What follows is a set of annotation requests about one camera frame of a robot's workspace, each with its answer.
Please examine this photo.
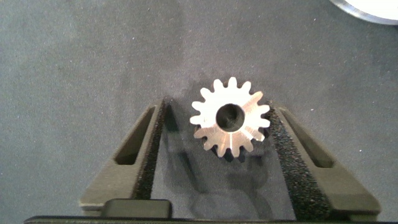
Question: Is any small steel planetary gear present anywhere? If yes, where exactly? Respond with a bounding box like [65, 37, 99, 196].
[189, 77, 271, 159]

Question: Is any round white pinned carrier plate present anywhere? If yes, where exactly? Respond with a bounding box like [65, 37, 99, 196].
[328, 0, 398, 26]

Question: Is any dark blue-grey work mat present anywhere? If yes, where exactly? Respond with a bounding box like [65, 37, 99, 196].
[0, 0, 398, 224]

